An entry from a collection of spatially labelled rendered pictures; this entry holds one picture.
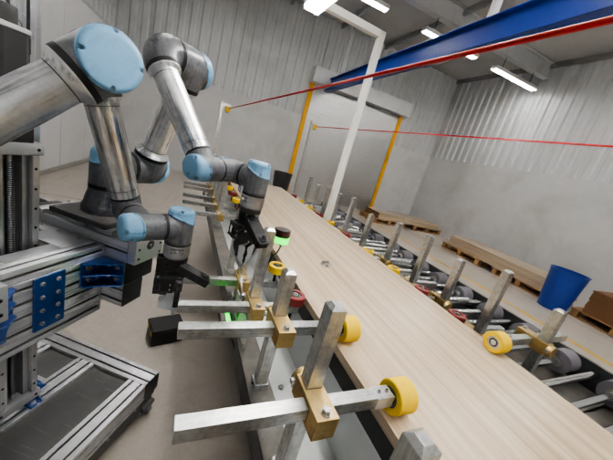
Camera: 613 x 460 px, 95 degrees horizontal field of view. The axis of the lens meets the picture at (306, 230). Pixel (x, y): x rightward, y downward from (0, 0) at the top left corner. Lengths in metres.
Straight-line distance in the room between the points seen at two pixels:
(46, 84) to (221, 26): 8.31
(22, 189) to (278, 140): 7.99
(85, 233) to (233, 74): 7.79
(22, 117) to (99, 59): 0.17
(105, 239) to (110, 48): 0.67
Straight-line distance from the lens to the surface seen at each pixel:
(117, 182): 0.93
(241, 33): 8.98
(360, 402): 0.72
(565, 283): 6.32
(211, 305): 1.04
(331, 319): 0.57
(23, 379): 1.49
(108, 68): 0.73
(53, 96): 0.74
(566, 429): 1.20
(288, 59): 9.05
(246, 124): 8.67
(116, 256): 1.19
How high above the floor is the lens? 1.43
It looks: 15 degrees down
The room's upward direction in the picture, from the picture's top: 16 degrees clockwise
